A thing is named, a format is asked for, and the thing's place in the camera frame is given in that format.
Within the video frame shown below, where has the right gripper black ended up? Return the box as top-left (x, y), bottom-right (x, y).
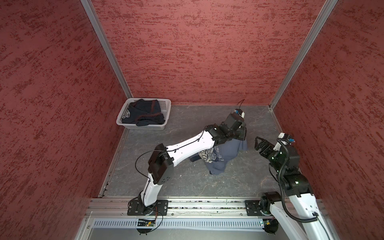
top-left (253, 136), bottom-right (284, 174)

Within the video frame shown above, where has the grey-blue tank top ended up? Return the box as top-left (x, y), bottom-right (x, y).
top-left (189, 139), bottom-right (248, 175)

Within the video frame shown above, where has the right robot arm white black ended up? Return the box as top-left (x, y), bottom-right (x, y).
top-left (255, 133), bottom-right (334, 240)

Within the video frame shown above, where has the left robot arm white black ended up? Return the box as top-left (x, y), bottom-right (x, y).
top-left (139, 109), bottom-right (247, 209)

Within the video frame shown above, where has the dark navy maroon-trimmed tank top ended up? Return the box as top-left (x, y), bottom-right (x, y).
top-left (121, 99), bottom-right (166, 127)

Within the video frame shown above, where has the right small circuit board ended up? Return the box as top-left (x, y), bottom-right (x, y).
top-left (263, 220), bottom-right (272, 228)

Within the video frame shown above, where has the small circuit board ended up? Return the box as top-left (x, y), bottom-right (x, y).
top-left (263, 220), bottom-right (272, 228)
top-left (138, 219), bottom-right (156, 227)

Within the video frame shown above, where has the white plastic laundry basket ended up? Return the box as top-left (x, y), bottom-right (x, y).
top-left (116, 98), bottom-right (171, 131)

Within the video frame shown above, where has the left small circuit board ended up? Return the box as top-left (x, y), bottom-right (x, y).
top-left (138, 219), bottom-right (156, 227)

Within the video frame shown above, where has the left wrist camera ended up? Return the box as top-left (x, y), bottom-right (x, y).
top-left (235, 109), bottom-right (245, 118)

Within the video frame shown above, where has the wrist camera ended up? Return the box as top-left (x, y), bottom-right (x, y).
top-left (235, 109), bottom-right (245, 118)
top-left (278, 133), bottom-right (295, 144)

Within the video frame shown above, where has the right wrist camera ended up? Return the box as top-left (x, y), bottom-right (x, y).
top-left (278, 133), bottom-right (295, 144)

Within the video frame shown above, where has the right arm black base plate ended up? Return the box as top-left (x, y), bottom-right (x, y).
top-left (245, 199), bottom-right (272, 217)

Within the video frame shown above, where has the white perforated cable duct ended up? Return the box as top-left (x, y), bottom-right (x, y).
top-left (92, 218), bottom-right (264, 231)

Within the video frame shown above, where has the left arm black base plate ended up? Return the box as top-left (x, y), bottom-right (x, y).
top-left (127, 197), bottom-right (169, 216)

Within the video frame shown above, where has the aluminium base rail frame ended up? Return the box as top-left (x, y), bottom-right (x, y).
top-left (76, 197), bottom-right (339, 240)

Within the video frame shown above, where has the aluminium corner post right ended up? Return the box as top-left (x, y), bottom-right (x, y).
top-left (269, 0), bottom-right (338, 112)

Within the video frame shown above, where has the aluminium corner post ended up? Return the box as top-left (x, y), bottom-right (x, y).
top-left (81, 0), bottom-right (133, 98)
top-left (269, 0), bottom-right (338, 112)

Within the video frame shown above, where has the aluminium corner post left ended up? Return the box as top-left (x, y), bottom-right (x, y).
top-left (81, 0), bottom-right (133, 98)

